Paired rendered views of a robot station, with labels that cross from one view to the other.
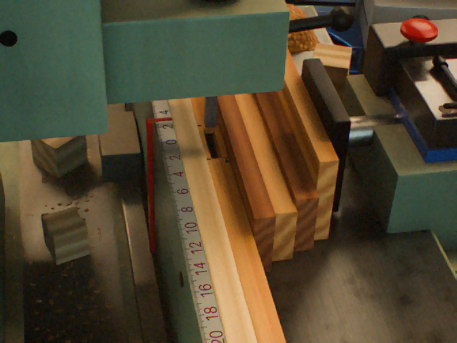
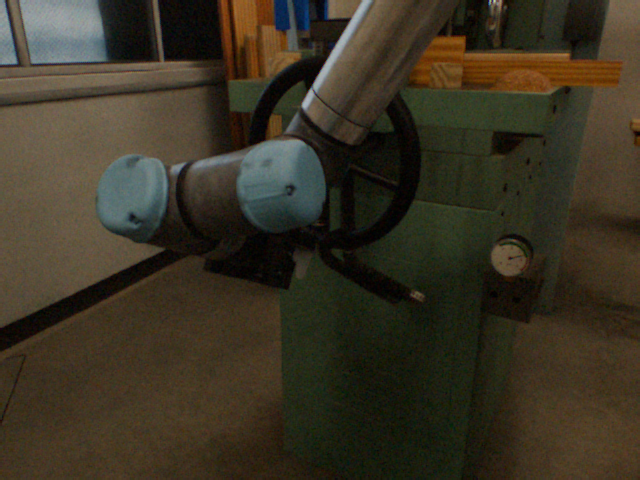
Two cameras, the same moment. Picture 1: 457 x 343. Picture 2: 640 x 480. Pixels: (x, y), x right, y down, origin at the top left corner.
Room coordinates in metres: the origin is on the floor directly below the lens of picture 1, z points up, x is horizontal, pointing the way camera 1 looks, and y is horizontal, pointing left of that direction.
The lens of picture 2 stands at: (1.16, -0.88, 0.97)
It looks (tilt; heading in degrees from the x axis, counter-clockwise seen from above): 21 degrees down; 132
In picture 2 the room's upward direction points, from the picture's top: straight up
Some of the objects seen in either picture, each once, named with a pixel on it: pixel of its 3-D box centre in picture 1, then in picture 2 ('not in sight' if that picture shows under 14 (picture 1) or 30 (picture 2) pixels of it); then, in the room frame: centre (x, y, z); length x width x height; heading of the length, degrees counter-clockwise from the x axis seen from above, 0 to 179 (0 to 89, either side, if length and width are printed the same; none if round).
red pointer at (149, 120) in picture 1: (160, 188); not in sight; (0.58, 0.06, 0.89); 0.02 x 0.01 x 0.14; 102
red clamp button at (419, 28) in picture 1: (419, 30); not in sight; (0.64, -0.15, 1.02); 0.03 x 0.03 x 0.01
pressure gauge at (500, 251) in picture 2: not in sight; (511, 259); (0.89, -0.13, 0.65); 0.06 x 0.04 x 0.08; 12
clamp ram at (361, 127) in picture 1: (356, 131); not in sight; (0.59, -0.10, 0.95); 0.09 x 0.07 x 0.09; 12
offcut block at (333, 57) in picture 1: (330, 72); (445, 75); (0.73, -0.09, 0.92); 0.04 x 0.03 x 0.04; 171
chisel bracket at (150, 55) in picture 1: (185, 42); not in sight; (0.59, 0.04, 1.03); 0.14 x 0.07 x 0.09; 102
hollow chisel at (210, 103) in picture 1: (211, 99); not in sight; (0.59, 0.02, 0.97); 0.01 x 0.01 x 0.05; 12
